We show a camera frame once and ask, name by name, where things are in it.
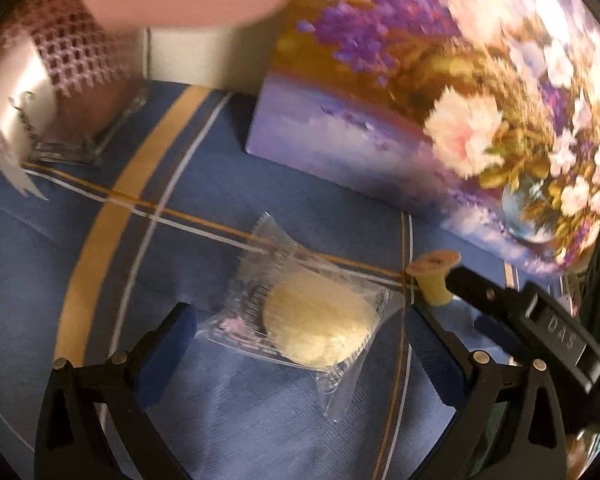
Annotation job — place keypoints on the blue plaid cloth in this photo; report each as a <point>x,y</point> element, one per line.
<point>260,435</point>

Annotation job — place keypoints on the clear glass vase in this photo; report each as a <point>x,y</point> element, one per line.
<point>95,120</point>

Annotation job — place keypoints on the flower painting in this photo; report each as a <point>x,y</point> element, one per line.
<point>380,110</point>

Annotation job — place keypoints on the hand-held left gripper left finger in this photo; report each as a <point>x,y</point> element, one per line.
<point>165,360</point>

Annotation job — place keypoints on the clear cream pastry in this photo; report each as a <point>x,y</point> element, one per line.
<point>315,320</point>

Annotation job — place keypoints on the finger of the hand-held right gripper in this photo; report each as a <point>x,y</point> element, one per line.
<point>530,310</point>

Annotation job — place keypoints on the cream jelly cup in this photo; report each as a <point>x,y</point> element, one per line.
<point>432,285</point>

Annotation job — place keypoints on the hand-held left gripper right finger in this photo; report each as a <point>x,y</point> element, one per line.
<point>437,360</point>

